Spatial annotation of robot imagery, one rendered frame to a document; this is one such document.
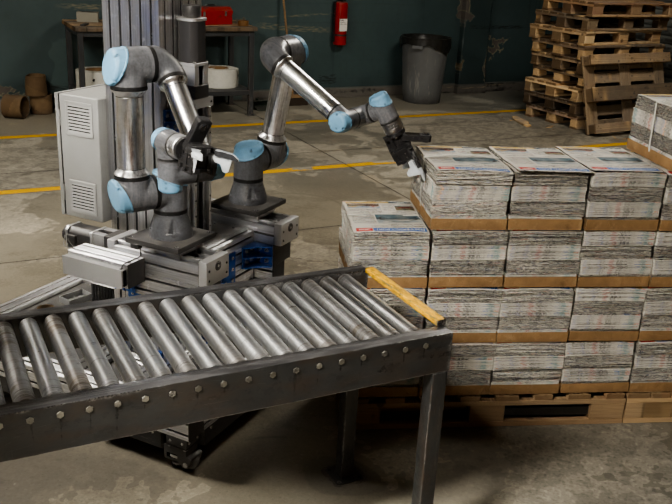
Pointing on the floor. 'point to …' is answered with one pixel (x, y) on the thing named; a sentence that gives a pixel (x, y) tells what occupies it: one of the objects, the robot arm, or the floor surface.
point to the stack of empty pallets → (567, 95)
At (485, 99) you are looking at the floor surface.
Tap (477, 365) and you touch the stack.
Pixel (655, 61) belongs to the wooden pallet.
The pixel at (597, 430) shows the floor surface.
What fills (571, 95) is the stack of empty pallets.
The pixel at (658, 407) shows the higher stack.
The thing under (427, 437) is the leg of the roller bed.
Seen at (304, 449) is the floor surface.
